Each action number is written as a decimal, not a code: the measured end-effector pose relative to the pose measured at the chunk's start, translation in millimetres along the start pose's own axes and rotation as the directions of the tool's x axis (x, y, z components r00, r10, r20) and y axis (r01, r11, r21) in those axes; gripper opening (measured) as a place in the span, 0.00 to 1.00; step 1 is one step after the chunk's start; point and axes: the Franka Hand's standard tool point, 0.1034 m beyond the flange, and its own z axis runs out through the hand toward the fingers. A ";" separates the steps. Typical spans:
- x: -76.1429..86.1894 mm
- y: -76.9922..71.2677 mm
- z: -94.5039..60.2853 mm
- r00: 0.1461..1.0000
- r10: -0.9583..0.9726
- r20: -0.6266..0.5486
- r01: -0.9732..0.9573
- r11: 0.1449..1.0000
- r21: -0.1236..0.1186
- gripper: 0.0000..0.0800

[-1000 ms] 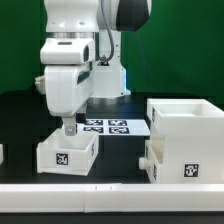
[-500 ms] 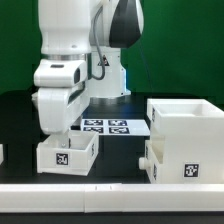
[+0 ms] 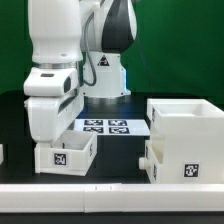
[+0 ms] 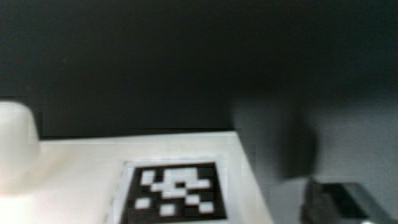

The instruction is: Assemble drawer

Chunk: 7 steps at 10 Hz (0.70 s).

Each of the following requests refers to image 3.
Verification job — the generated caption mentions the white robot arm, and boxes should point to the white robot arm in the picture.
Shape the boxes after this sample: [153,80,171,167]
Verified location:
[24,0,137,143]

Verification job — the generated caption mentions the white drawer with knob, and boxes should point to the white drawer with knob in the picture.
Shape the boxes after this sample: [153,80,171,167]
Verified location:
[138,140,162,184]

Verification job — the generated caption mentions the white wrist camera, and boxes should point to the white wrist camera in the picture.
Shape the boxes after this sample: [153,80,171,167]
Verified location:
[24,67,79,97]

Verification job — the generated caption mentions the marker tag sheet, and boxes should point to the marker tag sheet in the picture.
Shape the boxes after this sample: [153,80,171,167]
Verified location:
[74,119,150,136]

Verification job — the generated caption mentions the white front fence rail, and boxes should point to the white front fence rail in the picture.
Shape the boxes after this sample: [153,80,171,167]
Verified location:
[0,183,224,213]

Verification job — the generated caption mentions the white drawer cabinet box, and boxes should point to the white drawer cabinet box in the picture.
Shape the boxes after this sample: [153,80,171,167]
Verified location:
[147,99,224,184]

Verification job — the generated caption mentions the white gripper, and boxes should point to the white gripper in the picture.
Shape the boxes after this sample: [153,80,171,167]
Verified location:
[25,92,84,143]

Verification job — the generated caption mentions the white left fence piece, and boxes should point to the white left fence piece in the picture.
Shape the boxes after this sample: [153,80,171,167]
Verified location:
[0,144,4,165]

